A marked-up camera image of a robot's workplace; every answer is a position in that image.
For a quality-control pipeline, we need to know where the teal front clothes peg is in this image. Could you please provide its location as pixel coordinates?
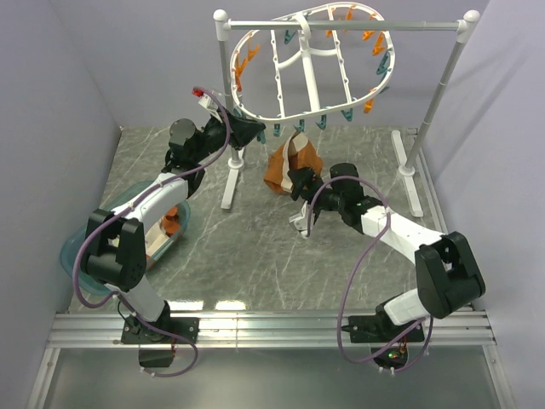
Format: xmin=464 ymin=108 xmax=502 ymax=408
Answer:
xmin=294 ymin=118 xmax=306 ymax=133

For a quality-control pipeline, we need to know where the teal clothes peg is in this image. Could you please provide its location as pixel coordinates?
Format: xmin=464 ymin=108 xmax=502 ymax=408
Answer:
xmin=294 ymin=118 xmax=306 ymax=133
xmin=256 ymin=130 xmax=267 ymax=144

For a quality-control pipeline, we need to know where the pale yellow cloth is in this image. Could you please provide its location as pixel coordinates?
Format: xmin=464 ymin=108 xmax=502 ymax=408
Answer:
xmin=145 ymin=223 xmax=169 ymax=258

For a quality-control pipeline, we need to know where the teal plastic basket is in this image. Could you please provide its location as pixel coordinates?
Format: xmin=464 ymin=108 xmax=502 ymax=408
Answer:
xmin=60 ymin=181 xmax=191 ymax=296

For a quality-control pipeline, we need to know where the orange underwear beige waistband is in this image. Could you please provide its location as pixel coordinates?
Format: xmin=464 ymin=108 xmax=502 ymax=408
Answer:
xmin=264 ymin=131 xmax=324 ymax=194

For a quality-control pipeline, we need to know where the white drying rack stand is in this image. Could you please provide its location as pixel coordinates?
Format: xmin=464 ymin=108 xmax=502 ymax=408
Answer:
xmin=213 ymin=1 xmax=480 ymax=217

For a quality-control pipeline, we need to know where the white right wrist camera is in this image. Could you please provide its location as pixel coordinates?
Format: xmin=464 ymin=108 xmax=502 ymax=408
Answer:
xmin=289 ymin=201 xmax=319 ymax=239

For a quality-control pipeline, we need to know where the orange front clothes peg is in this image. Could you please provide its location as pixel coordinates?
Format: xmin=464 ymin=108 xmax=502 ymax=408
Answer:
xmin=363 ymin=98 xmax=375 ymax=114

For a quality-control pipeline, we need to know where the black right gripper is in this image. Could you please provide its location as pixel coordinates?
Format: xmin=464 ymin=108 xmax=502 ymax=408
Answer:
xmin=287 ymin=167 xmax=345 ymax=222

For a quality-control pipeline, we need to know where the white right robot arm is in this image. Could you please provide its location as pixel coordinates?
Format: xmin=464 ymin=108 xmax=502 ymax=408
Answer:
xmin=287 ymin=163 xmax=486 ymax=342

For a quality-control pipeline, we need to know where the orange cloth in basket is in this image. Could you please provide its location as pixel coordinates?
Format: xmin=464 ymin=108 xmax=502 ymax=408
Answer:
xmin=163 ymin=206 xmax=183 ymax=237

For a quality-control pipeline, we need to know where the aluminium mounting rail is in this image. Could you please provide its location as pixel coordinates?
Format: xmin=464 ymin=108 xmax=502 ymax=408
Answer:
xmin=46 ymin=308 xmax=496 ymax=349

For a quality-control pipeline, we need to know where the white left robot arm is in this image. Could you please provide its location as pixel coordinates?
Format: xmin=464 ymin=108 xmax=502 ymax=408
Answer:
xmin=72 ymin=107 xmax=266 ymax=343

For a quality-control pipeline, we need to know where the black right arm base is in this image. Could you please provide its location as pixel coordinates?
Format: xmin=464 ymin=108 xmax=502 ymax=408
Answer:
xmin=336 ymin=314 xmax=425 ymax=345

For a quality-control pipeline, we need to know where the white oval clip hanger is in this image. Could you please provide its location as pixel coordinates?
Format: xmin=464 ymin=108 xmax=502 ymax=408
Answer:
xmin=229 ymin=2 xmax=397 ymax=137

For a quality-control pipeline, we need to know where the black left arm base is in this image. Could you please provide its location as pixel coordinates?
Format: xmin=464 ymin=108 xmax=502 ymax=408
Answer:
xmin=121 ymin=316 xmax=199 ymax=345

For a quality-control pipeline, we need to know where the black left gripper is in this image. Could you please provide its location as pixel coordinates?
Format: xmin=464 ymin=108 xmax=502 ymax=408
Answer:
xmin=192 ymin=106 xmax=267 ymax=164

